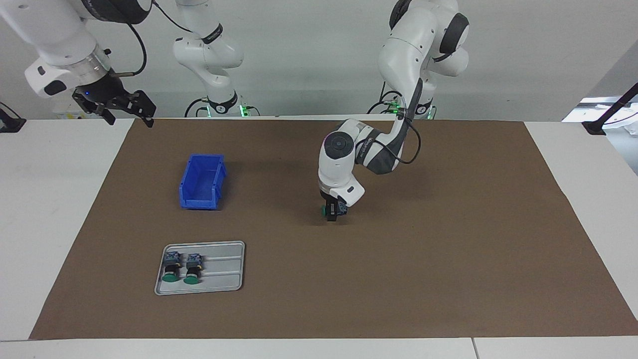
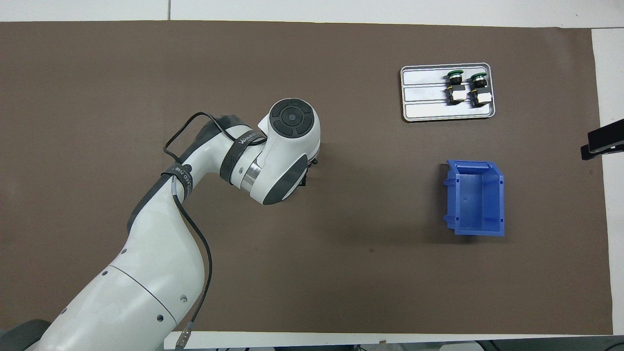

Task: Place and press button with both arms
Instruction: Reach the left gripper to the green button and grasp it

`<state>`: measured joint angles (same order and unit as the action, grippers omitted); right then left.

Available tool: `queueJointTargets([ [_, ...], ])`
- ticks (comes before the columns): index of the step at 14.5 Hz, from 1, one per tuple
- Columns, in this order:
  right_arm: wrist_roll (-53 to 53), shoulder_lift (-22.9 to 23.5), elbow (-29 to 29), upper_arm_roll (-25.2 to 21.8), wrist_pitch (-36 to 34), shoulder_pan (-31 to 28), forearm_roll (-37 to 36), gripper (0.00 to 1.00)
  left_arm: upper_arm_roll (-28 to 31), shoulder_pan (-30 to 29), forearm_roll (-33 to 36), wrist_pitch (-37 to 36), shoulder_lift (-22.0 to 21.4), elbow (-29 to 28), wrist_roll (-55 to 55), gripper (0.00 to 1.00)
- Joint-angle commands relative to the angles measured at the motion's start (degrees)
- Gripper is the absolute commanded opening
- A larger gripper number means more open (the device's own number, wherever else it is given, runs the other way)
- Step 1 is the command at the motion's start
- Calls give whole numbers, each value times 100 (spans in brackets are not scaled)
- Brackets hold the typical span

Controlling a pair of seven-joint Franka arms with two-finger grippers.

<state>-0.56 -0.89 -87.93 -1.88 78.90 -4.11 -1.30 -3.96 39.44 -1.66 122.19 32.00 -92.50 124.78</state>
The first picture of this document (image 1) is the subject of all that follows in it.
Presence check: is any white background box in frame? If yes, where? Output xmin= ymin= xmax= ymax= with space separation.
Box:
xmin=51 ymin=96 xmax=85 ymax=119

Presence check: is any brown table mat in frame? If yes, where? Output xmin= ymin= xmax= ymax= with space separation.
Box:
xmin=29 ymin=118 xmax=638 ymax=341

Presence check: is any black right base cable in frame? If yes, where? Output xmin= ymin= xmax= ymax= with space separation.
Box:
xmin=184 ymin=97 xmax=210 ymax=118

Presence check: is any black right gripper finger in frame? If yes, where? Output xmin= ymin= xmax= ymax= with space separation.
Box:
xmin=75 ymin=102 xmax=116 ymax=126
xmin=114 ymin=90 xmax=157 ymax=129

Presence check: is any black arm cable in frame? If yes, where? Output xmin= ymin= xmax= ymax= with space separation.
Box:
xmin=110 ymin=24 xmax=148 ymax=78
xmin=381 ymin=82 xmax=422 ymax=165

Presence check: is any grey metal tray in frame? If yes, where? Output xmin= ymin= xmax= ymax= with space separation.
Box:
xmin=154 ymin=241 xmax=246 ymax=296

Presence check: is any blue plastic bin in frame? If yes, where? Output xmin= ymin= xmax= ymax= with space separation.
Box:
xmin=178 ymin=154 xmax=228 ymax=210

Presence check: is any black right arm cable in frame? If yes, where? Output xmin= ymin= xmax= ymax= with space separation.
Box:
xmin=110 ymin=24 xmax=148 ymax=78

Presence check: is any black base cable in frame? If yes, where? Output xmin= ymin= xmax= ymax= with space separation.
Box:
xmin=184 ymin=97 xmax=210 ymax=118
xmin=367 ymin=80 xmax=402 ymax=114

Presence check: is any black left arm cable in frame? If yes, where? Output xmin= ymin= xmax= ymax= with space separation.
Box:
xmin=381 ymin=82 xmax=422 ymax=165

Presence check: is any black table clamp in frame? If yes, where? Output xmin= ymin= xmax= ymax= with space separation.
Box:
xmin=0 ymin=102 xmax=26 ymax=133

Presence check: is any green push button switch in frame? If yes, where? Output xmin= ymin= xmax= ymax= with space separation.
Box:
xmin=319 ymin=199 xmax=348 ymax=220
xmin=183 ymin=253 xmax=204 ymax=285
xmin=161 ymin=251 xmax=182 ymax=283

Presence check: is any black left base cable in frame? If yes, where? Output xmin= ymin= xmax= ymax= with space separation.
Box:
xmin=367 ymin=80 xmax=402 ymax=114

